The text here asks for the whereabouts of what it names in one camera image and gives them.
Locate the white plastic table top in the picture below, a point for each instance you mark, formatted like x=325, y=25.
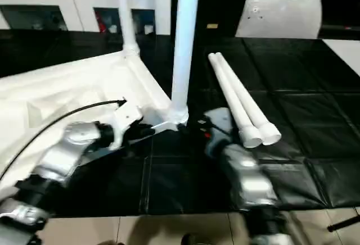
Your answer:
x=67, y=87

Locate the white plastic table leg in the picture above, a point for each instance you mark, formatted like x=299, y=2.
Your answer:
x=250, y=101
x=185, y=42
x=125, y=14
x=233, y=101

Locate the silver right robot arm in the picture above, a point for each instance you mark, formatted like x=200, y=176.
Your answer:
x=247, y=183

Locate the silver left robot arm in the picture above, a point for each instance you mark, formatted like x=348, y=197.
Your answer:
x=56, y=160

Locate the small tan label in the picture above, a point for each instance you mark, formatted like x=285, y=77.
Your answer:
x=212, y=26

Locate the flat white board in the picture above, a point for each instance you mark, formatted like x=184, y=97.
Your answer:
x=346, y=54

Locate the white cabinet with glass doors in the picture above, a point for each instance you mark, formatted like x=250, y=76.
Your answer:
x=45, y=0

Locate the black floor rod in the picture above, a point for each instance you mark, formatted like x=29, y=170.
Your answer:
x=343, y=223

